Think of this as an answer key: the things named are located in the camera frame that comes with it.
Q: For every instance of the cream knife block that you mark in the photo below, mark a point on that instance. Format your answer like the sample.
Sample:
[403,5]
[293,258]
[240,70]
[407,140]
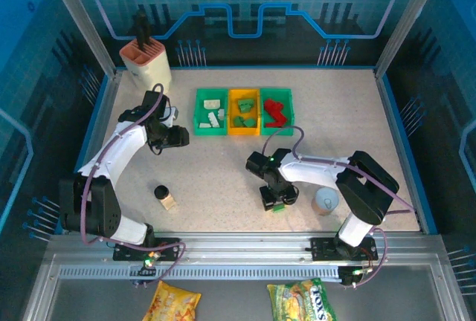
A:
[152,72]

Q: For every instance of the slotted aluminium rail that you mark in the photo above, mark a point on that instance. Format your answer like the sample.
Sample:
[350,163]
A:
[230,272]

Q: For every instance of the green plastic bin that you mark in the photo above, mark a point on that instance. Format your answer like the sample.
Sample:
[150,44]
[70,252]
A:
[284,131]
[210,132]

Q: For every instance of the metal tin can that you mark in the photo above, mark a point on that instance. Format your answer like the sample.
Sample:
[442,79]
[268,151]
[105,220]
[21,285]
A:
[325,202]

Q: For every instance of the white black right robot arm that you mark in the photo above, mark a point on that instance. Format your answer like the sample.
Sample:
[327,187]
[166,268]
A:
[316,168]

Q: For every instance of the aluminium frame post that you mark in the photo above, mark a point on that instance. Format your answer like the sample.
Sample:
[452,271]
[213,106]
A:
[80,20]
[407,20]

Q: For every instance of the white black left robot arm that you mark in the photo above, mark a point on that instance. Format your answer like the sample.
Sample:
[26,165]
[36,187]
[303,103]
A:
[119,150]

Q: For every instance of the white lego brick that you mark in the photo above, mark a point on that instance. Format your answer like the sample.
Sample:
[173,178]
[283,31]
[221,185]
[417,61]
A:
[205,125]
[212,104]

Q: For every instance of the red lego brick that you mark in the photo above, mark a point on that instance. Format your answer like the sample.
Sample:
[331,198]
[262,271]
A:
[274,124]
[273,106]
[282,116]

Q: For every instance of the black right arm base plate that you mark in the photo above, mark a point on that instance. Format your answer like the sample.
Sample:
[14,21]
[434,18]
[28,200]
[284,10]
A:
[323,248]

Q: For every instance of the yellow snack bag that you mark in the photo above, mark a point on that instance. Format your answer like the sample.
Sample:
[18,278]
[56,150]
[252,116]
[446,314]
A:
[171,300]

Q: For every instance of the yellow plastic bin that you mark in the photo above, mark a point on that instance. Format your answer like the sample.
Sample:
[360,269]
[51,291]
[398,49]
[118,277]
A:
[243,131]

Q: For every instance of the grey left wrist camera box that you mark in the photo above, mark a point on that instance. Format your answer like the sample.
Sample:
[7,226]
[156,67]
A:
[174,113]

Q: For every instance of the green candy bag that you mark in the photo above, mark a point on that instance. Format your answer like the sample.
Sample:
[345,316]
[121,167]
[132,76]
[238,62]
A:
[301,300]

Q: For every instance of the small black round object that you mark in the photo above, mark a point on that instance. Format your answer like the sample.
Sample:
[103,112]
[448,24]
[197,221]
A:
[161,191]

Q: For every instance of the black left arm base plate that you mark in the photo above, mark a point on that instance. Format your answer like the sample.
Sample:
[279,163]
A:
[167,248]

